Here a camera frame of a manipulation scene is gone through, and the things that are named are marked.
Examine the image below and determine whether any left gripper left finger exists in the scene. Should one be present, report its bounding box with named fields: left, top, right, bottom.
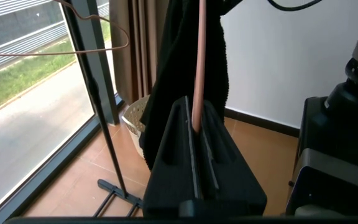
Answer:
left=143, top=95, right=202, bottom=217

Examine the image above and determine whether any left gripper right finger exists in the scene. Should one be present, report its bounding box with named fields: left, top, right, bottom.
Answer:
left=201, top=99, right=267, bottom=217

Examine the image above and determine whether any black garment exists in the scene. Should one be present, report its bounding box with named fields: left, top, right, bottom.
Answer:
left=139, top=0, right=229, bottom=171

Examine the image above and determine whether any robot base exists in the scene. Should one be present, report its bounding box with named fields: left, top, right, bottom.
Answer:
left=285, top=96, right=358, bottom=218

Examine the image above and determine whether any white laundry basket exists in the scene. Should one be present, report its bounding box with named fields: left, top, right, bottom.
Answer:
left=121, top=94, right=151, bottom=158

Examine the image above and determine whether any black clothes rack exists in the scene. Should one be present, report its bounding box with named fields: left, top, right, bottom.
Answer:
left=63, top=0, right=143, bottom=218

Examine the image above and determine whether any brown curtain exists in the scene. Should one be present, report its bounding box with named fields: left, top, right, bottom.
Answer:
left=109, top=0, right=170, bottom=106

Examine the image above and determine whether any window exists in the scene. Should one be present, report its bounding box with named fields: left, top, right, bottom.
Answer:
left=0, top=0, right=126, bottom=223

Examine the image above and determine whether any black cable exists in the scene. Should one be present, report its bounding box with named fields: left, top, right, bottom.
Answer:
left=266, top=0, right=323, bottom=12

